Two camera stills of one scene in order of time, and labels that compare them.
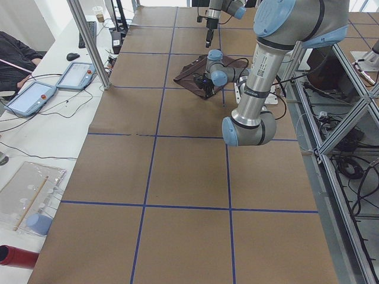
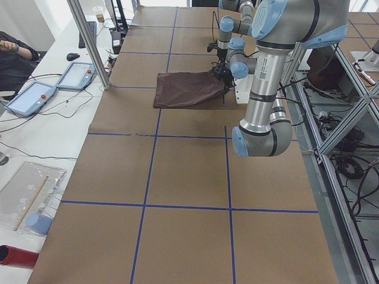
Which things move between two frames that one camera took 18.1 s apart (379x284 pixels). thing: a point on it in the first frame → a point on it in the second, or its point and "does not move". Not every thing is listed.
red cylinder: x=15 y=257 does not move
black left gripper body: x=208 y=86 → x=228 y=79
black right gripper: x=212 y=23 → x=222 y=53
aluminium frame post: x=90 y=43 does not move
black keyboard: x=92 y=28 does not move
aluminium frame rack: x=334 y=112 does not move
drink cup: x=99 y=15 does not move
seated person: x=16 y=52 does not move
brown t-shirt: x=185 y=78 → x=188 y=90
